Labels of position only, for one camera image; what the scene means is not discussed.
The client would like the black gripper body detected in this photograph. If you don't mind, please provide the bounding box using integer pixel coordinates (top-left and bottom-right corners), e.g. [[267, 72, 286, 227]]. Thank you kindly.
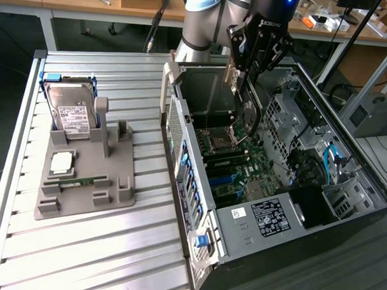
[[236, 0, 301, 73]]

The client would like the graphics card with metal bracket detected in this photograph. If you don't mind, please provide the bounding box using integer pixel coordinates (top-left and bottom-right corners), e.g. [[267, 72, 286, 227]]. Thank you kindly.
[[222, 64, 266, 139]]

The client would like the open black PC case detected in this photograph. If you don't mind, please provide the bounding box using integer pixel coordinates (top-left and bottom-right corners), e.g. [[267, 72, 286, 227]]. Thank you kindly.
[[153, 53, 387, 290]]

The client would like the white cardboard box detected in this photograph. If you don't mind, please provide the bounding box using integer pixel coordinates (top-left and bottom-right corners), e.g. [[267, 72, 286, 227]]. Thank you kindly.
[[324, 17, 351, 32]]

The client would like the black tripod pole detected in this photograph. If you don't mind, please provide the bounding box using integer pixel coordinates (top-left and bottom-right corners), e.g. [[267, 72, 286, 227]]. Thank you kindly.
[[315, 0, 386, 93]]

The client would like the metal disk bay cage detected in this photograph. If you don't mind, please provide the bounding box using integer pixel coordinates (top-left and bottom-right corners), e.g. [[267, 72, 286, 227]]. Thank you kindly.
[[261, 90, 314, 156]]

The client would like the black monitor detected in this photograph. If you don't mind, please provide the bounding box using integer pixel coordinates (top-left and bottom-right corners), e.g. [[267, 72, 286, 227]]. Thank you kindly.
[[336, 0, 361, 26]]

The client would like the metal socket cover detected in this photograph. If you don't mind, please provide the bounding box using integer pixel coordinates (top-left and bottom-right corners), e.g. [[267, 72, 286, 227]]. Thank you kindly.
[[227, 119, 254, 144]]

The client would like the CPU socket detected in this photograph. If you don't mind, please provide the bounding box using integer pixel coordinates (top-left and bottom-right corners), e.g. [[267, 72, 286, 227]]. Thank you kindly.
[[208, 132, 236, 154]]

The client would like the black RAM slot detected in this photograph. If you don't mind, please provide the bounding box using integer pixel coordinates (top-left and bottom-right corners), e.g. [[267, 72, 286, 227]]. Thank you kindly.
[[205, 153, 248, 163], [207, 158, 250, 170]]

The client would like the grey computer tower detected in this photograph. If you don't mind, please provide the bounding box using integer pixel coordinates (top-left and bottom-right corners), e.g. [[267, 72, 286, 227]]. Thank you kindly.
[[338, 91, 387, 140]]

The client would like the green Dell motherboard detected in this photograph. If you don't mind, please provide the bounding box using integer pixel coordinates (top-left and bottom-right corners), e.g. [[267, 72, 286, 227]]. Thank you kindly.
[[191, 125, 293, 212]]

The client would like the blue expansion slot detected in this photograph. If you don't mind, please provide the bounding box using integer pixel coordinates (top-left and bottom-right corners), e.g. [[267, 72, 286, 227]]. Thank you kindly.
[[208, 173, 241, 188]]

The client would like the silver finned heat sink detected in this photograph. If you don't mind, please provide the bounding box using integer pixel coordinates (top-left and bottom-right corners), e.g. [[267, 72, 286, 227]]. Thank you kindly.
[[247, 181, 267, 202]]

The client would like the silver hard disk drive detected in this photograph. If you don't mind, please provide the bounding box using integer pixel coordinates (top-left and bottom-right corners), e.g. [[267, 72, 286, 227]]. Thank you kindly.
[[43, 81, 98, 141]]

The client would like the grey power supply unit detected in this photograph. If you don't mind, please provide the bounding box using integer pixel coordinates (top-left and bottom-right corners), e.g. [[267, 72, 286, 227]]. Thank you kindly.
[[213, 190, 309, 261]]

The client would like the blue disk caddy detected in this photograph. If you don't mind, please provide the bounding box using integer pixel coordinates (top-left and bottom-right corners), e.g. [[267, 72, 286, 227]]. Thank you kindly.
[[37, 71, 103, 132]]

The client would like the green RAM stick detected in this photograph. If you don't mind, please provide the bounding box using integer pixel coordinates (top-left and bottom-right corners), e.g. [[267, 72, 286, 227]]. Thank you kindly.
[[58, 177, 97, 189]]

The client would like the silver CPU chip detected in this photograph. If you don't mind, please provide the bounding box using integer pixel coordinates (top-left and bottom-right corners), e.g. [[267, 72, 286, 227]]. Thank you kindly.
[[49, 149, 78, 177]]

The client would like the grey plastic parts rack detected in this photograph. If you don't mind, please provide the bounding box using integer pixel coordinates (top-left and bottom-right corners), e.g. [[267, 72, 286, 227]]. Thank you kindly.
[[34, 93, 140, 225]]

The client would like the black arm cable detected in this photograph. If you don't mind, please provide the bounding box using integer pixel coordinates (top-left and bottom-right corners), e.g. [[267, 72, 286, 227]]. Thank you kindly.
[[145, 0, 173, 55]]

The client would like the black wire bundle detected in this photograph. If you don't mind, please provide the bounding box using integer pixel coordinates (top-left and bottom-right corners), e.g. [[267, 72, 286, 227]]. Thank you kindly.
[[285, 144, 328, 188]]

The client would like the blue SATA wire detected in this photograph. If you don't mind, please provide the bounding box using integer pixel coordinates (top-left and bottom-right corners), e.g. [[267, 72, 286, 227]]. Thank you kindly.
[[321, 141, 344, 186]]

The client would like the silver disk bay bracket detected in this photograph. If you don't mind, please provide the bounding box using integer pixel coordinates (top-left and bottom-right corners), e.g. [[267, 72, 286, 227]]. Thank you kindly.
[[321, 177, 376, 221]]

